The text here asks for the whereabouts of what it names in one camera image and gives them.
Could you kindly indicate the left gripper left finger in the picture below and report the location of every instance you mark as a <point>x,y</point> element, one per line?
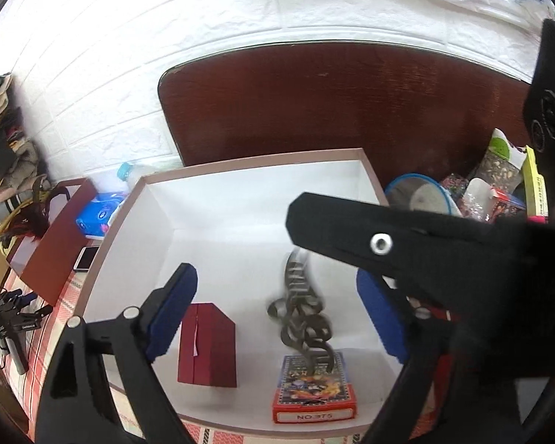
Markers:
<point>77,405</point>

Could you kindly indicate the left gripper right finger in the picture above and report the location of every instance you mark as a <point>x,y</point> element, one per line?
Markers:
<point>418,340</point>

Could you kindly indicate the small red box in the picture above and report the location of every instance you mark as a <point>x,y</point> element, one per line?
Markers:
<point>207,348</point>

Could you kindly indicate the yellow green medicine box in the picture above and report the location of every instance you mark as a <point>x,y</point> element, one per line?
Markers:
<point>534,186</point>

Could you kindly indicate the herb sachet fabric top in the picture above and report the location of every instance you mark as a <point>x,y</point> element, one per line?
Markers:
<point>502,163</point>

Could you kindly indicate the blue rim mesh strainer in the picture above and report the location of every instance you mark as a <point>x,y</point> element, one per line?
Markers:
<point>418,192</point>

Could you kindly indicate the playing cards box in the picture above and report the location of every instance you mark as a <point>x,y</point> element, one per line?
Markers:
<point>304,398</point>

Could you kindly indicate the white smartphone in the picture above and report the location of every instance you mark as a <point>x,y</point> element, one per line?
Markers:
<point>85,259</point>

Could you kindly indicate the blue tissue pack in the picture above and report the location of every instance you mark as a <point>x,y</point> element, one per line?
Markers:
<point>95,219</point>

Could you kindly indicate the dark wooden headboard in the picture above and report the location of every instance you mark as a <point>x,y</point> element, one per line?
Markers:
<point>410,110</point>

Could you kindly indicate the brown cardboard storage box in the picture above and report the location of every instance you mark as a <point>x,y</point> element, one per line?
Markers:
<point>228,220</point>

